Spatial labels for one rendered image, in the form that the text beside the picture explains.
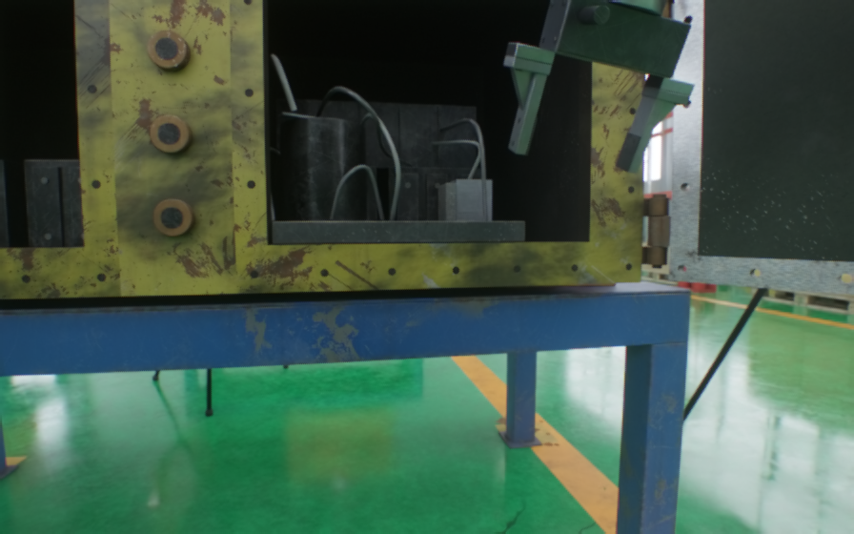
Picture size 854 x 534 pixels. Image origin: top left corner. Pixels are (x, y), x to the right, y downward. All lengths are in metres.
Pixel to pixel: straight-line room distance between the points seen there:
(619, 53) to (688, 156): 0.35
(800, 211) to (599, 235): 0.27
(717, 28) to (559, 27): 0.41
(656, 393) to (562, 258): 0.33
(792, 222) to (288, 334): 0.74
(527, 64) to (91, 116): 0.58
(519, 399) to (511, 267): 0.93
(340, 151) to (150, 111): 0.28
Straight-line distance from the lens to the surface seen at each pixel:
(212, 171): 0.70
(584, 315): 0.82
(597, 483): 1.50
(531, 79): 0.48
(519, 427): 1.63
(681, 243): 0.80
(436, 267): 0.68
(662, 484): 1.03
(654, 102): 0.54
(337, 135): 0.76
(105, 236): 0.75
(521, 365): 1.55
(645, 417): 0.95
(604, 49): 0.48
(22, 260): 0.81
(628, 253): 0.81
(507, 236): 0.72
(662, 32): 0.51
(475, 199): 0.83
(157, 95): 0.74
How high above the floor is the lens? 0.74
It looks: 5 degrees down
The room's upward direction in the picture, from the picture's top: straight up
